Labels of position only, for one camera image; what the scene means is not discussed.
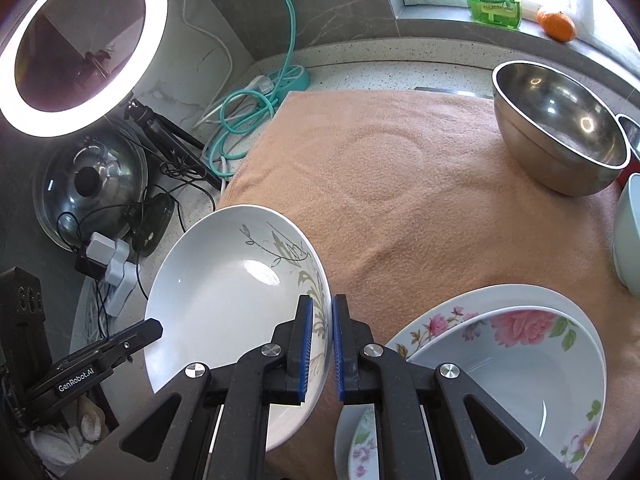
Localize red steel bowl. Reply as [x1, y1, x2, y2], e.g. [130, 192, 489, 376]
[616, 114, 640, 186]

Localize white ring light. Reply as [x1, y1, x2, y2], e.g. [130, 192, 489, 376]
[1, 0, 168, 138]

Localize teal hose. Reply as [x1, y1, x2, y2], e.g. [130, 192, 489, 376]
[202, 0, 313, 179]

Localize large pink rose plate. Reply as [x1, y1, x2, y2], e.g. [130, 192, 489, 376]
[347, 304, 608, 480]

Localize pink towel mat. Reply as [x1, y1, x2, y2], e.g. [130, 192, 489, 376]
[220, 90, 639, 479]

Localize large steel bowl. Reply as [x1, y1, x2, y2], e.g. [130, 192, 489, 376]
[491, 61, 631, 197]

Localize orange tangerine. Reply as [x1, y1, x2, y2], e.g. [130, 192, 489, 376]
[536, 10, 577, 44]

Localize white plate beige leaves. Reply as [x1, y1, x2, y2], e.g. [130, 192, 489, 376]
[144, 205, 332, 450]

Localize black tripod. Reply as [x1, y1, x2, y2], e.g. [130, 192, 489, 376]
[122, 96, 222, 191]

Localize white power adapter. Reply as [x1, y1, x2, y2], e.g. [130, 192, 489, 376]
[86, 232, 137, 318]

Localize light blue ceramic bowl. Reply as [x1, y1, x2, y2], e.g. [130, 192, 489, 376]
[612, 174, 640, 298]

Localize white gloved left hand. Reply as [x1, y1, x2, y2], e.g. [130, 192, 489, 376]
[26, 396, 110, 478]

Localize small pink flower plate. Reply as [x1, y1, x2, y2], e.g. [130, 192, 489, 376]
[333, 283, 609, 480]

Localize glass pot lid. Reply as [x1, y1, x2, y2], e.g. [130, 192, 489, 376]
[32, 124, 148, 252]

